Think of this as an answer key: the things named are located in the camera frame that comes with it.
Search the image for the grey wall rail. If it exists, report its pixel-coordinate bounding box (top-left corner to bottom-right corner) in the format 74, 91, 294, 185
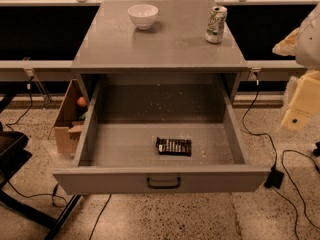
0, 60, 305, 82

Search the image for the open grey top drawer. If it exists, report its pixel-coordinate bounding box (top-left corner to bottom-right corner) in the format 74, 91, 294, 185
54, 74, 270, 195

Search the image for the black power adapter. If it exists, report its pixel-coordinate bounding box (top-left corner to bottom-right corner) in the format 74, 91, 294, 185
264, 169, 284, 189

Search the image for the black cable under drawer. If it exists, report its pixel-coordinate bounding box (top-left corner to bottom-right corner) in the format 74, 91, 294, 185
87, 193, 113, 240

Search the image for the green white soda can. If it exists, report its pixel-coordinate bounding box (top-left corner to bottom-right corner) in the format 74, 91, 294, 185
205, 6, 227, 44

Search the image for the orange fruit in box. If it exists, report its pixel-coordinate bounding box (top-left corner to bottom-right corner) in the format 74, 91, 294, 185
77, 97, 87, 108

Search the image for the black cable left floor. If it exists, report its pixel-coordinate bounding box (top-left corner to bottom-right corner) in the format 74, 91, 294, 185
5, 77, 36, 132

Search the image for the black cable floor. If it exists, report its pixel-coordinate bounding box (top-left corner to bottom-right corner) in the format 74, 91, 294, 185
5, 77, 36, 132
241, 80, 320, 240

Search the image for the white ceramic bowl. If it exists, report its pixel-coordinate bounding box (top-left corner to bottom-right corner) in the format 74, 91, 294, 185
127, 4, 159, 30

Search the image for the brown cardboard box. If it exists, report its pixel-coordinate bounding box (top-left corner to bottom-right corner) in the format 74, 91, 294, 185
54, 79, 87, 153

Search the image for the black chair base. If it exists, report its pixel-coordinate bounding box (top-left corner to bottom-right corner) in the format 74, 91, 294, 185
0, 96, 71, 240

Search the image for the grey cabinet counter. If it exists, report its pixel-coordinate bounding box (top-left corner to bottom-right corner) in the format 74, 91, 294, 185
71, 0, 250, 102

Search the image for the black cable right floor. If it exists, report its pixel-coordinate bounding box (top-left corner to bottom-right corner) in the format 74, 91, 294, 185
241, 80, 320, 240

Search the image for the black drawer handle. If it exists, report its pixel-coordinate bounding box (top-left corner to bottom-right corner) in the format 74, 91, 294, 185
146, 177, 181, 190

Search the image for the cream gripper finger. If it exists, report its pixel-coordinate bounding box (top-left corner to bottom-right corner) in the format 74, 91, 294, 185
281, 70, 320, 132
272, 28, 300, 56

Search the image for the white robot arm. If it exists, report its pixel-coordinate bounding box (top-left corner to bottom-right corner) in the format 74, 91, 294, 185
272, 4, 320, 131

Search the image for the black rxbar chocolate wrapper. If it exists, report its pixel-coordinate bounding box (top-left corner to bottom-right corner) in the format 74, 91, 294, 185
156, 138, 192, 157

